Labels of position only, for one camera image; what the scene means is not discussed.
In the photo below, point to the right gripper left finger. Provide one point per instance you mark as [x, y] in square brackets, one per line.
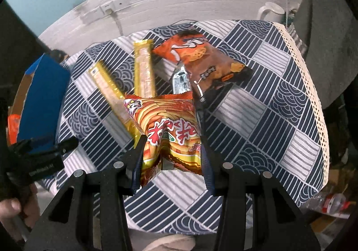
[129, 168]

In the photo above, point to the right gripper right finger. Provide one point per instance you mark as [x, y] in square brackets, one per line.
[220, 177]

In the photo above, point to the red orange snack bag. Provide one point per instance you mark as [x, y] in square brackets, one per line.
[13, 127]

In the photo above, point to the orange noodle snack bag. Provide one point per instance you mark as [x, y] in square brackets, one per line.
[170, 125]

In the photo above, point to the thin gold snack bar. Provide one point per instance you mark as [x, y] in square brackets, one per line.
[114, 97]

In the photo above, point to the silver foil snack packet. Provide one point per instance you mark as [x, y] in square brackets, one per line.
[180, 80]

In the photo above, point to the orange brown chip bag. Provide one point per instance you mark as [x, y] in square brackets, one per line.
[208, 68]

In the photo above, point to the gold wafer bar wrapper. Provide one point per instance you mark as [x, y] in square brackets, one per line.
[144, 80]

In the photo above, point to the person's left hand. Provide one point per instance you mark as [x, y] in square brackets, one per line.
[11, 208]

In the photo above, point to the blue cardboard box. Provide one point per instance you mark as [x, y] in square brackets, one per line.
[39, 101]

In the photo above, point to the navy patterned tablecloth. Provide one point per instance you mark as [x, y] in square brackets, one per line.
[273, 122]

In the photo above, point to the black office chair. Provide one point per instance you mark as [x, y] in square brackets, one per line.
[20, 48]

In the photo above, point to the plastic water bottle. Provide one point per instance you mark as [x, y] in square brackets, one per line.
[332, 204]

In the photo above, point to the white electric kettle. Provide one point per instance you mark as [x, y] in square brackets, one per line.
[271, 12]

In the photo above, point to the grey hanging towel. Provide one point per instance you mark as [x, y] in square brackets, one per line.
[329, 31]

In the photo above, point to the white wall socket strip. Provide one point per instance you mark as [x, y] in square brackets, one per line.
[104, 10]

